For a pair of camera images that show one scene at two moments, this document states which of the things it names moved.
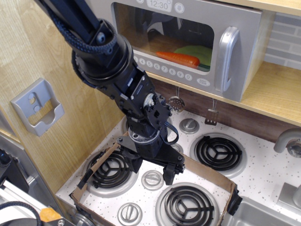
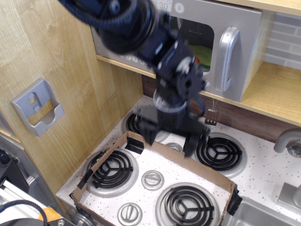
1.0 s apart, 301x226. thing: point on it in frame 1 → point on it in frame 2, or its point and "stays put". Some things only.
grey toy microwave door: (210, 45) stays put
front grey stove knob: (130, 214) stays put
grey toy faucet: (291, 137) stays put
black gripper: (151, 147) → (171, 116)
